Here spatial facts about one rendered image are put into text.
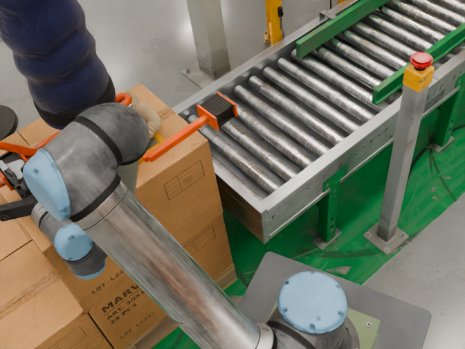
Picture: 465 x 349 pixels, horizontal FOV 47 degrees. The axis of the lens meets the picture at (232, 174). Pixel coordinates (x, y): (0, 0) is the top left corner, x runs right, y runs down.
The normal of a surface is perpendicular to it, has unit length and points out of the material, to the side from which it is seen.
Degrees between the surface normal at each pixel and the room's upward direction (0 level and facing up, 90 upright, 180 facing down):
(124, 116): 47
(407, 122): 90
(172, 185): 90
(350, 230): 0
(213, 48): 90
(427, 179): 0
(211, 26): 90
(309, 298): 4
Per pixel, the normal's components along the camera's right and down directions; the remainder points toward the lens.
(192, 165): 0.63, 0.55
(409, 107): -0.77, 0.55
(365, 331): -0.13, -0.62
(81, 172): 0.54, -0.08
